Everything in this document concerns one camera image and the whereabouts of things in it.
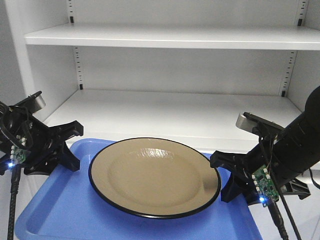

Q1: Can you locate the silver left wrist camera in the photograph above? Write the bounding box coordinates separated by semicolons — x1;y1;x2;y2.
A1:
15;91;46;114

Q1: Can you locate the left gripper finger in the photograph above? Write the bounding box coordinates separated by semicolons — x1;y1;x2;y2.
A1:
49;120;84;140
54;142;80;172

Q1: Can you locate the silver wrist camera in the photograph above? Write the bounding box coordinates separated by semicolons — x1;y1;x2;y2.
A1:
15;91;46;114
235;112;284;133

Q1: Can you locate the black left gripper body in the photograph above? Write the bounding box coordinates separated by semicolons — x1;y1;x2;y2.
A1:
0;101;65;176

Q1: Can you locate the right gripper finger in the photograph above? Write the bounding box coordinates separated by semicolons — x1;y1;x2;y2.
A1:
220;171;248;202
209;150;248;169

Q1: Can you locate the white cabinet shelf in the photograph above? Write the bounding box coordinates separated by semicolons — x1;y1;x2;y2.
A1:
0;0;320;152

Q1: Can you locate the beige plate with black rim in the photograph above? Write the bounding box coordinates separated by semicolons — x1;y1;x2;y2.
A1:
88;137;221;219

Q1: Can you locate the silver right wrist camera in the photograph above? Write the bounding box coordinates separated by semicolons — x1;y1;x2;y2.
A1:
235;112;284;133

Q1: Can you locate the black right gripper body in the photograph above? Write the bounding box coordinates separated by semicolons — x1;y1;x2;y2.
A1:
224;149;312;206

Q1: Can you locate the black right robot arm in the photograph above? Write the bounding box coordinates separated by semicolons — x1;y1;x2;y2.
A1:
210;88;320;204

